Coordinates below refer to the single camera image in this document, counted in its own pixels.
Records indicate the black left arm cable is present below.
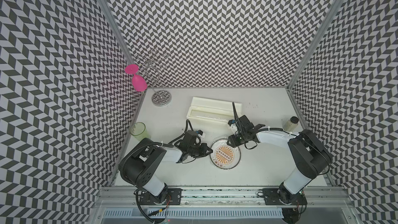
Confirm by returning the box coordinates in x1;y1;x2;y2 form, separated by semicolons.
167;119;193;145

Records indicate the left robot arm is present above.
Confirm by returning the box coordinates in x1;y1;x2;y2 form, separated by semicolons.
118;130;213;204

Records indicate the clear plastic wrap sheet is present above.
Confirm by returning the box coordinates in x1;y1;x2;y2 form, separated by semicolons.
209;135;243;171

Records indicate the green transparent cup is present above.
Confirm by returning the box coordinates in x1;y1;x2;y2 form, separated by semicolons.
130;122;150;142

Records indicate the glass jar with black lid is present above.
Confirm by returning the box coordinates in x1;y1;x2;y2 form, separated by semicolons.
283;116;299;133

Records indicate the right aluminium corner post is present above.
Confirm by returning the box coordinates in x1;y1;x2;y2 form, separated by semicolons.
286;0;345;91

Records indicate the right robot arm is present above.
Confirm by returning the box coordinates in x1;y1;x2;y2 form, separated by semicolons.
227;115;332;205

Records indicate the pink plastic wine glass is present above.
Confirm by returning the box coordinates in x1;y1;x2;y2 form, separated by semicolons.
124;64;148;92

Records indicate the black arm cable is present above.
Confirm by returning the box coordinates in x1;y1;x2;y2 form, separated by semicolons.
167;119;193;145
231;102;246;138

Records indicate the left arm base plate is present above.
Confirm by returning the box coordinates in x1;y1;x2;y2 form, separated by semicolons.
138;187;182;205

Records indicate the aluminium front rail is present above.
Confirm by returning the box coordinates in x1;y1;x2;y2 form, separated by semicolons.
93;186;353;208

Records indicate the left aluminium corner post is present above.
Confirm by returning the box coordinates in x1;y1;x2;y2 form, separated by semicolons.
97;0;135;64

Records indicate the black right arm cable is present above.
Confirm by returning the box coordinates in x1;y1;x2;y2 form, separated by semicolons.
231;102;246;138

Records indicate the cream plastic wrap dispenser box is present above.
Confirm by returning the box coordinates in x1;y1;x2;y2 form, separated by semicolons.
187;97;243;123

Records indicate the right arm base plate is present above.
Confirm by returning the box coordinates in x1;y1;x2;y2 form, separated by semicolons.
262;188;307;206

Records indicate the aluminium corner post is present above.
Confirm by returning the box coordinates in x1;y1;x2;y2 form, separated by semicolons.
286;0;345;91
97;0;135;64

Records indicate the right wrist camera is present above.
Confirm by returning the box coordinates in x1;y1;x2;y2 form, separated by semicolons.
228;120;237;128

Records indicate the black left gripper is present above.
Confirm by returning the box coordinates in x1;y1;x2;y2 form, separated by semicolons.
188;143;212;159

